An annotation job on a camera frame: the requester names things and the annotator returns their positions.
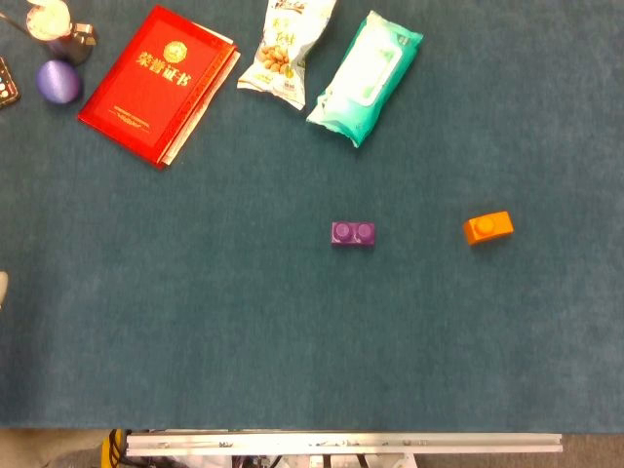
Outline orange toy building block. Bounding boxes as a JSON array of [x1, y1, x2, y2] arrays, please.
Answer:
[[462, 210, 515, 247]]

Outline purple toy building block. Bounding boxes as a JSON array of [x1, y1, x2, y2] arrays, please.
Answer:
[[331, 220, 377, 249]]

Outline teal wet wipes pack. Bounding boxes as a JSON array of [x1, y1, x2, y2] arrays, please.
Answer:
[[305, 10, 424, 149]]

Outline peanut snack bag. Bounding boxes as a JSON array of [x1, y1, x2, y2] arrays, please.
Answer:
[[236, 0, 338, 111]]

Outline red certificate book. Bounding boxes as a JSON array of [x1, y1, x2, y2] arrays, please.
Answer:
[[76, 4, 242, 171]]

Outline purple ball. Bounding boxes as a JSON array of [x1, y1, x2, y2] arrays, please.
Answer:
[[35, 59, 83, 105]]

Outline black remote with coloured buttons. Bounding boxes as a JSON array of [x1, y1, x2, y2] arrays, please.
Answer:
[[0, 56, 22, 109]]

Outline aluminium frame rail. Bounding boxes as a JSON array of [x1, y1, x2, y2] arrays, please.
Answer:
[[125, 431, 564, 458]]

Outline yellow and black cables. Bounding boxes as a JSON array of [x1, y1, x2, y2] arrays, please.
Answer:
[[100, 428, 134, 468]]

